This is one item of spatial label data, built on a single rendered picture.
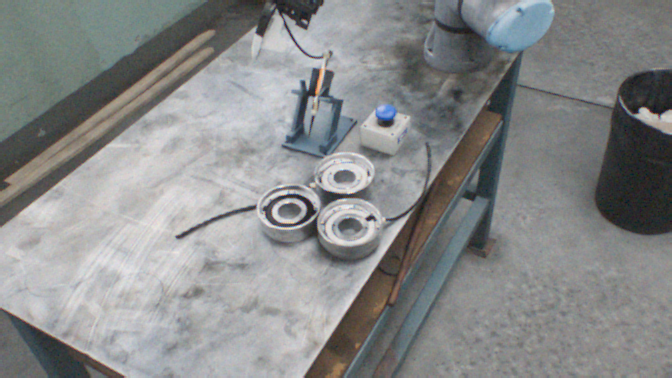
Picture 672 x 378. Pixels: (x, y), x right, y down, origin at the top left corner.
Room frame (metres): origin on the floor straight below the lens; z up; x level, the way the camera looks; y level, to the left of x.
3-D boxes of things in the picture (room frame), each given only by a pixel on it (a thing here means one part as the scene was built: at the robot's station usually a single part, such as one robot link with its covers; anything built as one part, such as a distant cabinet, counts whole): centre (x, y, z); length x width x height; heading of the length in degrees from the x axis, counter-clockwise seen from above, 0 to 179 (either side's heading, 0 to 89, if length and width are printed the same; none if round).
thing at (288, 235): (0.74, 0.08, 0.82); 0.10 x 0.10 x 0.04
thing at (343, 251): (0.70, -0.02, 0.82); 0.10 x 0.10 x 0.04
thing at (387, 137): (0.95, -0.10, 0.82); 0.08 x 0.07 x 0.05; 148
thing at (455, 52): (1.22, -0.29, 0.85); 0.15 x 0.15 x 0.10
